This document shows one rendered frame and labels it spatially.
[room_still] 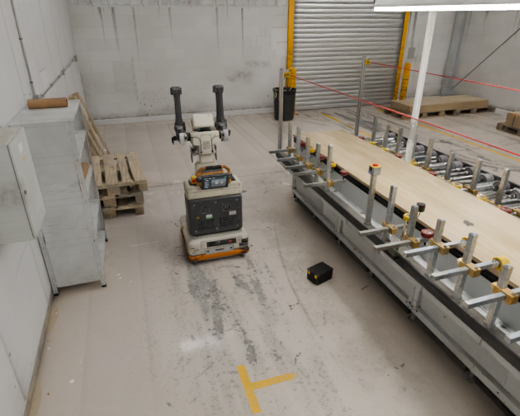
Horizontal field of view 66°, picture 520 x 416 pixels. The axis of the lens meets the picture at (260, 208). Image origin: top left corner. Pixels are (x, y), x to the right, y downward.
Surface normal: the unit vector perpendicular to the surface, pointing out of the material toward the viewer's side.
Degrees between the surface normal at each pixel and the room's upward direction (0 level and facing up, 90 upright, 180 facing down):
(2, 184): 90
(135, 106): 90
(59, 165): 90
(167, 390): 0
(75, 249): 90
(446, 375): 0
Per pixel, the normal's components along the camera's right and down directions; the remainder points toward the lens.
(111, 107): 0.31, 0.42
